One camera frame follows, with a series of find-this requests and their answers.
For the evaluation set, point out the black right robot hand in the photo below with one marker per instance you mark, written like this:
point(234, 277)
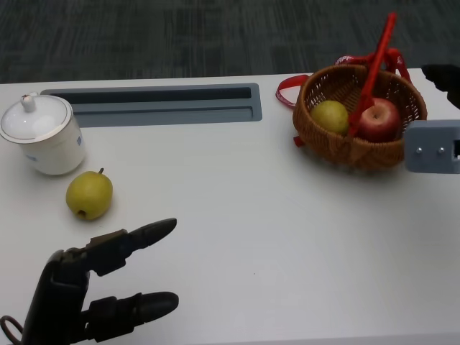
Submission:
point(449, 77)

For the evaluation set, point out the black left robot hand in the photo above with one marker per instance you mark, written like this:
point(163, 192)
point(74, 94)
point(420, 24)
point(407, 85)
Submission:
point(61, 287)

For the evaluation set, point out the red apple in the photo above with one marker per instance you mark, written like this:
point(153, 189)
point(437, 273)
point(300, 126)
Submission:
point(381, 120)

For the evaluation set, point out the red printed ribbon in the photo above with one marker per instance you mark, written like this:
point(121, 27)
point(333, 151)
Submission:
point(398, 59)

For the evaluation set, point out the yellow-green pear with stem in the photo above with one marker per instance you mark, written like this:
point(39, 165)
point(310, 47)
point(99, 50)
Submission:
point(90, 194)

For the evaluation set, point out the white ceramic cup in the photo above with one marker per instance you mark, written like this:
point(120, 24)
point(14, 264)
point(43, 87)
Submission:
point(57, 154)

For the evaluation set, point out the white cup lid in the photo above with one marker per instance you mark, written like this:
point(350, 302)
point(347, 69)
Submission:
point(36, 120)

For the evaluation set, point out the grey table slot tray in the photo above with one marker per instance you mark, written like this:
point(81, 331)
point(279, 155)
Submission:
point(161, 113)

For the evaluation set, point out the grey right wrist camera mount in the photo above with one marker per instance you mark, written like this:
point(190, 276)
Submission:
point(427, 143)

